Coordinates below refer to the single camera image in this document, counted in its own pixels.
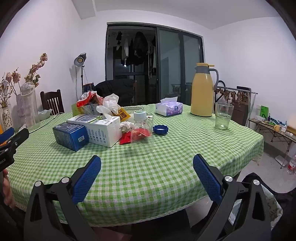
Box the black jacket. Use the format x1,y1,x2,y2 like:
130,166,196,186
95,80,135,107

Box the blue cardboard box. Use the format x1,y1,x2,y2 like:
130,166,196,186
53,123,90,152

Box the floor lamp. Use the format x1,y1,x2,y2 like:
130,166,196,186
73,53,87,93

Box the green paper bag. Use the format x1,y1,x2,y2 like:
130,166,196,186
260,105,270,121

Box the folding side table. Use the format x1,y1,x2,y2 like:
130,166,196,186
246,117,296,168

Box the hanging clothes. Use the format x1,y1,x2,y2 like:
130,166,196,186
115,31,158,77

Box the metal drying rack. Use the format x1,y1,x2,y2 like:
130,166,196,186
215,85,258,127

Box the yellow thermos jug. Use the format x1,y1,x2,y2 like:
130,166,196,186
190,62,219,117

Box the green checked tablecloth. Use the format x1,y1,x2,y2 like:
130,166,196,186
9,103,264,227

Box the tall clear lidded container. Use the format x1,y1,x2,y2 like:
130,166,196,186
16,82,41,130

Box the blue jar lid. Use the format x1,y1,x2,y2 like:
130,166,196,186
153,125,169,136

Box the white dish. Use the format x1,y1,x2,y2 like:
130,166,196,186
38,109,53,121

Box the white plastic bag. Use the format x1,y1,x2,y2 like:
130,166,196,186
96,93,121,116

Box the person's left hand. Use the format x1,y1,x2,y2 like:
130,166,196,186
0,170,15,210

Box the white milk carton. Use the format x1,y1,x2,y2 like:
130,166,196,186
67,114,122,148

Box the yellow printed package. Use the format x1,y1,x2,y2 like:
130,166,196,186
115,107,130,122

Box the black cable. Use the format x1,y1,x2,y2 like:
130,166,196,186
29,113,64,134

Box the purple tissue pack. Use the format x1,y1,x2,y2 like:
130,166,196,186
155,97,184,117

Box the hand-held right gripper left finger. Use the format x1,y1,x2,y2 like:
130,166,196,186
24,155,102,241

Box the red snack wrapper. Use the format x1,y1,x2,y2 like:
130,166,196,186
119,129,151,145

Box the clear plastic bottle pale cap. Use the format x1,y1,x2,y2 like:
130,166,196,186
131,111,155,155

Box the clear drinking glass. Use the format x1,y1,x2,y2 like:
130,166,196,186
215,102,234,130

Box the sliding glass door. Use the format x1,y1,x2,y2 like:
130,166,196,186
106,22,206,106

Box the clear plastic bag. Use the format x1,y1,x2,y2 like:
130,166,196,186
228,185,283,230

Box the crumpled white tissue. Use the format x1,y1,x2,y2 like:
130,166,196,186
120,121,134,133

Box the plastic water bottle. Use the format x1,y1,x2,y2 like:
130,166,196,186
287,154,296,175

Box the red and white snack bag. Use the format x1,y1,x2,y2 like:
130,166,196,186
76,91,104,108

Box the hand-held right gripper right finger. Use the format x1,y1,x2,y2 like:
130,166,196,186
193,153,271,241

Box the pale green box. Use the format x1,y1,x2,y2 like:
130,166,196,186
71,102,97,116

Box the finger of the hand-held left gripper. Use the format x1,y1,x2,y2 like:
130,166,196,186
0,128,30,150
0,127,15,142

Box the dark wooden chair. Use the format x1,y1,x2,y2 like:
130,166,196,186
40,89,65,116

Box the dried flowers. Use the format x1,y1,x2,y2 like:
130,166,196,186
0,53,48,108

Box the floral ceramic vase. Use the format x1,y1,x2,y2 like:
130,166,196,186
1,107,13,130

